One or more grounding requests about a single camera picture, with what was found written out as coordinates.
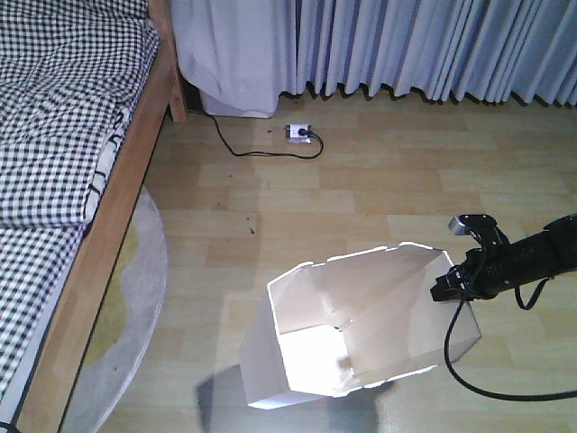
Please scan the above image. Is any white floor socket box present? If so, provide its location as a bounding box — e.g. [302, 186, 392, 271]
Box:
[284, 124, 312, 143]

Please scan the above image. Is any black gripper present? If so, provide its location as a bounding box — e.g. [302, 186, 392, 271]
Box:
[430, 249, 514, 302]

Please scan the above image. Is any grey round rug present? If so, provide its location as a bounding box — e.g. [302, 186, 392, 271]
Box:
[60, 189, 169, 432]

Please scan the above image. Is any grey curtain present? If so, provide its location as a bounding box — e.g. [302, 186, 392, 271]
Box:
[287, 1, 576, 106]

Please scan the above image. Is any white sheer curtain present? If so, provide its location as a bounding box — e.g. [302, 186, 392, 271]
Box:
[170, 1, 297, 118]

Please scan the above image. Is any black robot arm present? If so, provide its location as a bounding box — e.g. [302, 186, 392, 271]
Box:
[430, 214, 576, 301]

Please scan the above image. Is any black power cable on floor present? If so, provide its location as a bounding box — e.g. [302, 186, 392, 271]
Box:
[205, 110, 325, 160]

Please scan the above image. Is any white plastic trash bin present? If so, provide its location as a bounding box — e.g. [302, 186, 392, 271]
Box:
[239, 242, 481, 410]

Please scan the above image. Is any wooden bed frame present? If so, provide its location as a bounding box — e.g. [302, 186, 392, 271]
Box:
[6, 1, 187, 432]

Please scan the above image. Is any black white checkered blanket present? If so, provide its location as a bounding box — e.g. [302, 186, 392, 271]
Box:
[1, 1, 160, 389]

